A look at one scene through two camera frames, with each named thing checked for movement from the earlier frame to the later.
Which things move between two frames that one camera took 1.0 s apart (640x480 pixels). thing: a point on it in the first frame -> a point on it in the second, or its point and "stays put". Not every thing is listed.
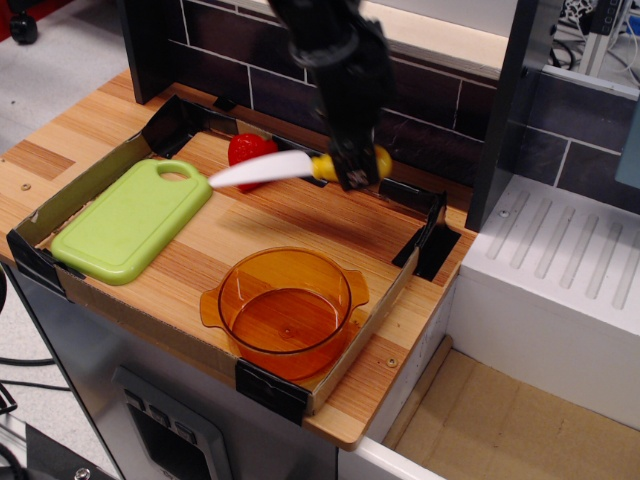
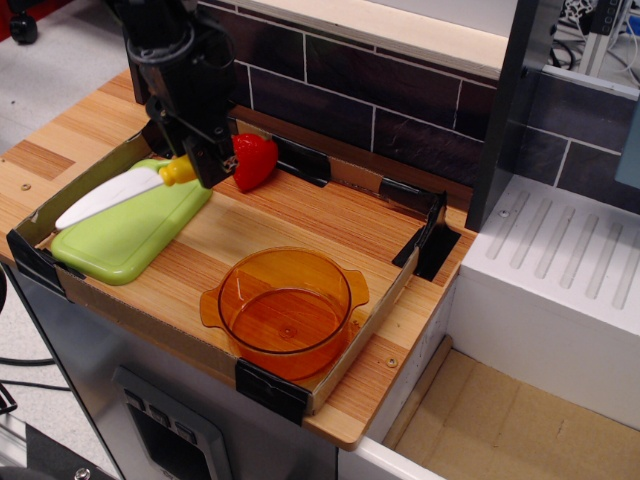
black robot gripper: [348, 57] -> [186, 73]
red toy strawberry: [247, 147] stays put
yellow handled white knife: [293, 163] -> [179, 169]
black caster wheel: [23, 28] stays put
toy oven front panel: [181, 442] stays put
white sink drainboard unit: [553, 299] stays put
